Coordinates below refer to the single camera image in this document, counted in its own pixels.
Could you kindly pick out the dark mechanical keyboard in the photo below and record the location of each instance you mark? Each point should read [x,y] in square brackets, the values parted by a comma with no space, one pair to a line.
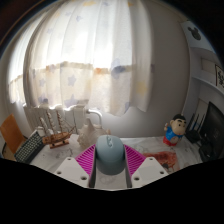
[28,148]

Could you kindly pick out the orange wooden chair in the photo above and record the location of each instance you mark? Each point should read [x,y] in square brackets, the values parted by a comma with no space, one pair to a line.
[11,135]

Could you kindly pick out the white printed tablecloth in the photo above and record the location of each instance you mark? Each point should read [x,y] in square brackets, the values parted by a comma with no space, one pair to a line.
[60,155]

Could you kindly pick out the cartoon boy figurine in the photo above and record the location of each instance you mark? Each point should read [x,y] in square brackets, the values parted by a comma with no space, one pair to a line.
[174,131]

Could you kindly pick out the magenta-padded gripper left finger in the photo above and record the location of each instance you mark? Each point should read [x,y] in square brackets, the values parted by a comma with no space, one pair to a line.
[75,168]

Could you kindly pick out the light blue computer mouse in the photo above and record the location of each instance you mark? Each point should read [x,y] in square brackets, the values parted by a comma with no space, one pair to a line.
[110,153]

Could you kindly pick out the wooden model sailing ship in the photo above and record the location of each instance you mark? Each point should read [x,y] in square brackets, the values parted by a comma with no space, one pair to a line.
[58,136]

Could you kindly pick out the large white conch shell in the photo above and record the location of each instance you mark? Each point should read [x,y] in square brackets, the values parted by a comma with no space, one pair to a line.
[87,136]

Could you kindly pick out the white wall shelf unit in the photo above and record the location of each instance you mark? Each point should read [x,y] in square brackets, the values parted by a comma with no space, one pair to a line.
[203,76]

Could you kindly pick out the black computer monitor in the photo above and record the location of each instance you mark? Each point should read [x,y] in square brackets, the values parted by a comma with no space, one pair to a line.
[215,130]

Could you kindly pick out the white radiator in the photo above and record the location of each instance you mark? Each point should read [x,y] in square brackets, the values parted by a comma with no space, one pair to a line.
[75,116]

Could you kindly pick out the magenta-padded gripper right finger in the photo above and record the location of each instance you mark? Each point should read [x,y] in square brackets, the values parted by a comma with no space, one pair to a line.
[145,168]

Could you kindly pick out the black router with antennas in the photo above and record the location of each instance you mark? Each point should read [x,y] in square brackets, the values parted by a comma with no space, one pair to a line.
[194,135]

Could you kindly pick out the white star-print curtain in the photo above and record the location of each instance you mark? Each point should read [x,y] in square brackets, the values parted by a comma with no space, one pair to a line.
[86,53]

